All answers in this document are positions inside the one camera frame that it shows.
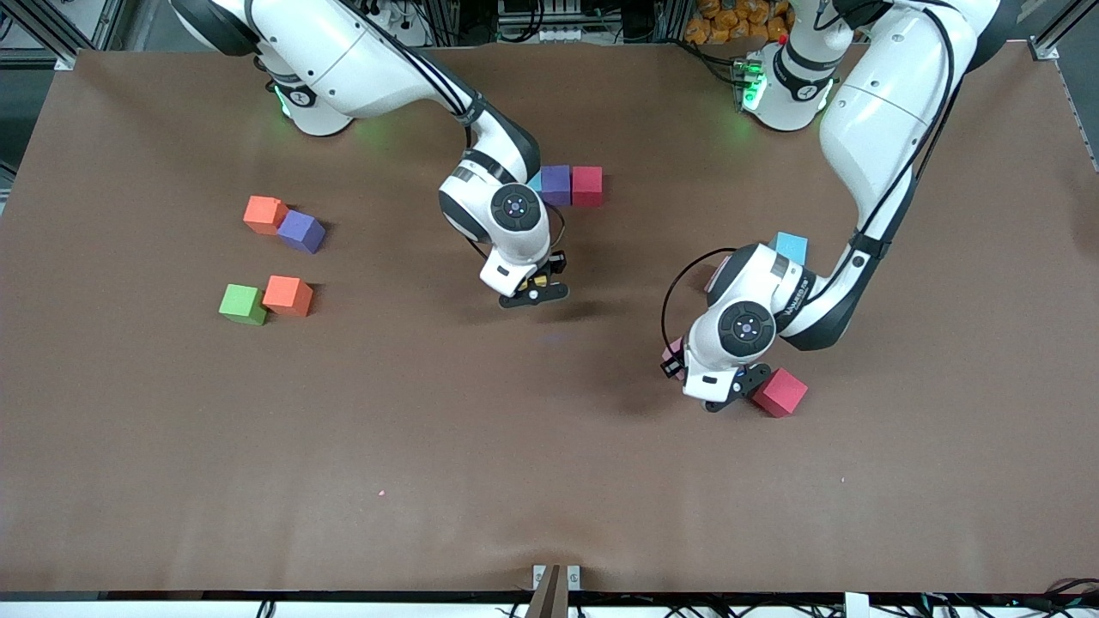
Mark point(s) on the yellow foam cube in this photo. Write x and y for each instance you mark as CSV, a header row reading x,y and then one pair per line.
x,y
539,281

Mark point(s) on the pale pink foam cube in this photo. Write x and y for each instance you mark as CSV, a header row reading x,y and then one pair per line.
x,y
715,276
678,348

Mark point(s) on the purple foam cube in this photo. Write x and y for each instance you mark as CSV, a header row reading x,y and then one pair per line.
x,y
556,184
302,230

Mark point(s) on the cyan foam cube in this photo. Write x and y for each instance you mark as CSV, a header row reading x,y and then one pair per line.
x,y
792,247
537,183

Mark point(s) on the deep pink foam cube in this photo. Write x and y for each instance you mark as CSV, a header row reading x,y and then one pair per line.
x,y
587,186
783,393

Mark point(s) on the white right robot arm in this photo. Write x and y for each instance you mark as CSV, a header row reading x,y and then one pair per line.
x,y
361,60

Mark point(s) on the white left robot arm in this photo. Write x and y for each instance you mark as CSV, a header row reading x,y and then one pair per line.
x,y
884,112

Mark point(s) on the table cover sheet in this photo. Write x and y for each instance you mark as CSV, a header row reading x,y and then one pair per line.
x,y
515,446

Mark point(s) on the orange foam cube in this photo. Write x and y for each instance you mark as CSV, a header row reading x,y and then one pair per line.
x,y
288,294
264,213

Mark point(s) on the white power strip with plugs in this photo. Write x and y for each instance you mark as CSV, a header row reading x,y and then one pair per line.
x,y
378,19

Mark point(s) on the green foam cube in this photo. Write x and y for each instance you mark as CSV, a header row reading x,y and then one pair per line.
x,y
241,302

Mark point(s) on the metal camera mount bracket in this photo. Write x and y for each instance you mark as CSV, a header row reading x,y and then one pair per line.
x,y
556,592

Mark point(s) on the aluminium frame profile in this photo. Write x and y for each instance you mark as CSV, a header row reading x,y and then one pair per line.
x,y
1043,50
67,60

